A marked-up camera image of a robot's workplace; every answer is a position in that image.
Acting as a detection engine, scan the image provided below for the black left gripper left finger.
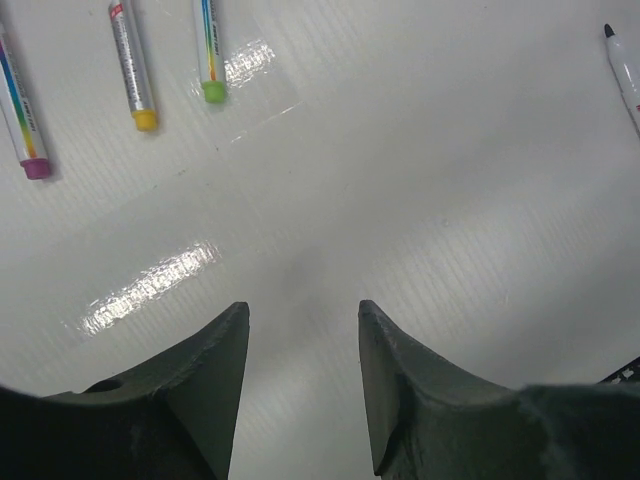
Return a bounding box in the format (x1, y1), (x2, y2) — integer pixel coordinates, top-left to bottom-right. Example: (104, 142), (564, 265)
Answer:
(1, 302), (250, 479)

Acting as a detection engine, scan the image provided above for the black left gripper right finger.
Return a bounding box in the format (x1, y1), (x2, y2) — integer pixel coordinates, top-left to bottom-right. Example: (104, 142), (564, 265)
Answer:
(358, 300), (639, 479)

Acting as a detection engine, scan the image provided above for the magenta whiteboard marker pen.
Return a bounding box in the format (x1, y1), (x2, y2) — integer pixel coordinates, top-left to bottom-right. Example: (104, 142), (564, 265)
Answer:
(1, 26), (52, 180)

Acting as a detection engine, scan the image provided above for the green whiteboard marker pen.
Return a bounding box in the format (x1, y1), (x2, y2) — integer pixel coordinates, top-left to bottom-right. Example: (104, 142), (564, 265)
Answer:
(192, 0), (227, 104)

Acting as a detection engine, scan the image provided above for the yellow whiteboard marker pen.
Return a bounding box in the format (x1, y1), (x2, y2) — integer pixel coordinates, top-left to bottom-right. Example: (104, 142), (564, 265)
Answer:
(108, 1), (158, 132)

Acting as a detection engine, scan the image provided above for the blue whiteboard marker pen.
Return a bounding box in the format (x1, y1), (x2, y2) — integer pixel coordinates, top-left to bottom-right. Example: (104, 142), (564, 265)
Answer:
(603, 23), (639, 133)

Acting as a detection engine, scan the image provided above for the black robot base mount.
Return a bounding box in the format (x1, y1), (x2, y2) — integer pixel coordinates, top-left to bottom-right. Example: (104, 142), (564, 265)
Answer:
(601, 358), (640, 384)

